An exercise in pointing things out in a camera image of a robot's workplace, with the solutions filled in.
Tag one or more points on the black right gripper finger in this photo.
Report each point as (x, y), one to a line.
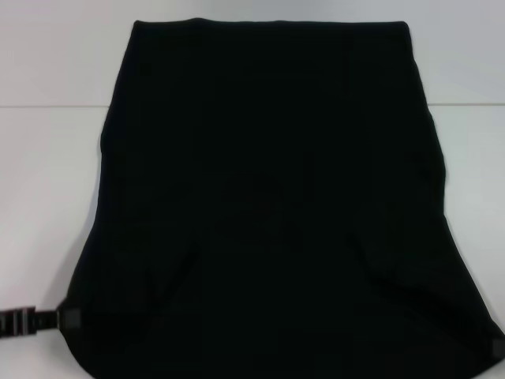
(499, 348)

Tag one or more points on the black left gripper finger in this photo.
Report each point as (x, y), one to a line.
(72, 319)

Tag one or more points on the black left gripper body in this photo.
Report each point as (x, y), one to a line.
(8, 323)

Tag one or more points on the black t-shirt with white print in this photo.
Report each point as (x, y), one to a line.
(268, 177)

